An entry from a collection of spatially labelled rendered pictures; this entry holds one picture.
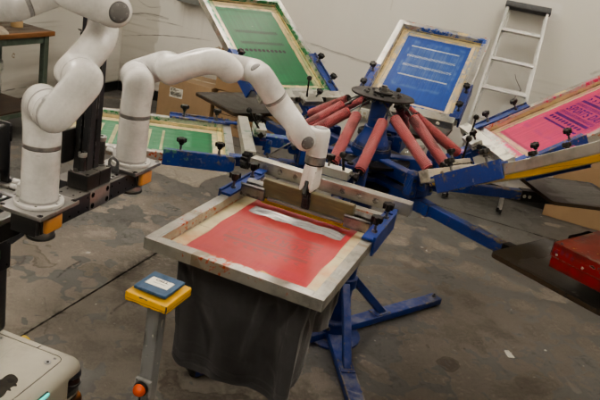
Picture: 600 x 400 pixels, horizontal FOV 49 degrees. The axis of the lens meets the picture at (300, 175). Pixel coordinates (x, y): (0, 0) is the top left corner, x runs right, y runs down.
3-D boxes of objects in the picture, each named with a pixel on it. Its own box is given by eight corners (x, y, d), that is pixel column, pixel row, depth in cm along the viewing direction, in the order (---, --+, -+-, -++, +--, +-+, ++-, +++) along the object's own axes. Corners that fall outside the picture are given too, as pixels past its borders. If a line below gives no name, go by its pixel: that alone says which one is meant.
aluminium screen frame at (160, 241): (320, 312, 183) (323, 301, 182) (142, 248, 201) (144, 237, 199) (391, 225, 254) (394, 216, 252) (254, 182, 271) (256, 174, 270)
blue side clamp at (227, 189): (228, 209, 243) (230, 192, 241) (216, 205, 245) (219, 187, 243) (262, 188, 270) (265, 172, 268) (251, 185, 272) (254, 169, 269)
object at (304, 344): (288, 408, 208) (312, 290, 195) (278, 404, 209) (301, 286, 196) (336, 340, 250) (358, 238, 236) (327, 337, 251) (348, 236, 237)
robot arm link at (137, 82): (120, 120, 204) (125, 69, 199) (116, 108, 215) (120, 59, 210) (153, 122, 207) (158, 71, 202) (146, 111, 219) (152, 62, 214)
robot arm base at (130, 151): (94, 159, 212) (97, 112, 207) (116, 150, 223) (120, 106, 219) (137, 171, 208) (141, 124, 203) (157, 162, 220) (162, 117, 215)
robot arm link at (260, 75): (213, 70, 209) (204, 60, 222) (248, 120, 220) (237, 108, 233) (255, 39, 210) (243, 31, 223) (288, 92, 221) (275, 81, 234)
